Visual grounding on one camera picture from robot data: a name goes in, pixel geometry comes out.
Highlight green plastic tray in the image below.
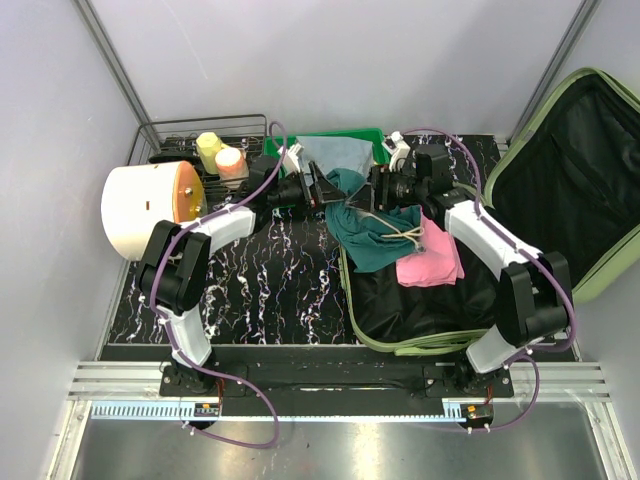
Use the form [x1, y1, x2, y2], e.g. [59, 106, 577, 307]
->
[286, 128, 389, 169]

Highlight grey cloth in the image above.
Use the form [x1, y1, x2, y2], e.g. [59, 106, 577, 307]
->
[297, 136, 374, 175]

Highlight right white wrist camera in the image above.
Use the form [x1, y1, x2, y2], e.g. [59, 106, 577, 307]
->
[382, 131, 411, 172]

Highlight teal cloth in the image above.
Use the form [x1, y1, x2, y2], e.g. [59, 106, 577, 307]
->
[324, 168, 425, 274]

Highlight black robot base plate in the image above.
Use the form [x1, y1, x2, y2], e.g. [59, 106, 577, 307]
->
[159, 345, 514, 399]

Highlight green hard-shell suitcase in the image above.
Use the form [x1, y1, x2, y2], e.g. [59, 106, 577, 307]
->
[340, 68, 639, 359]

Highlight white orange cylindrical container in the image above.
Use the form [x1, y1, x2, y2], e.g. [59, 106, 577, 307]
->
[101, 161, 207, 261]

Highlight black wire rack basket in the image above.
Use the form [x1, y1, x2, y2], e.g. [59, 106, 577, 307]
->
[125, 114, 268, 196]

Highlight yellow plastic bottle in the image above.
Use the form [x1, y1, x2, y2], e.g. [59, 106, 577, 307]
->
[196, 132, 224, 175]

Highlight pink foam cup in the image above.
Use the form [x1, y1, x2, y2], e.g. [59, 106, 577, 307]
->
[215, 147, 249, 189]

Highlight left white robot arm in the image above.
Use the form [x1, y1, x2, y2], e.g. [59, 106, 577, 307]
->
[135, 155, 347, 396]

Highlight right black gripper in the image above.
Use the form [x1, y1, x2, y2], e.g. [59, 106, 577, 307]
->
[345, 164, 428, 213]

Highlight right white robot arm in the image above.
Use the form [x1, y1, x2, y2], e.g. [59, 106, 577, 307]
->
[365, 144, 575, 397]

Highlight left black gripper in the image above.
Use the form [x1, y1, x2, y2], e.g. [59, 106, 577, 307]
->
[268, 163, 347, 217]

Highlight pink cloth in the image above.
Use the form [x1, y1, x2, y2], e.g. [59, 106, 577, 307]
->
[396, 215, 465, 288]

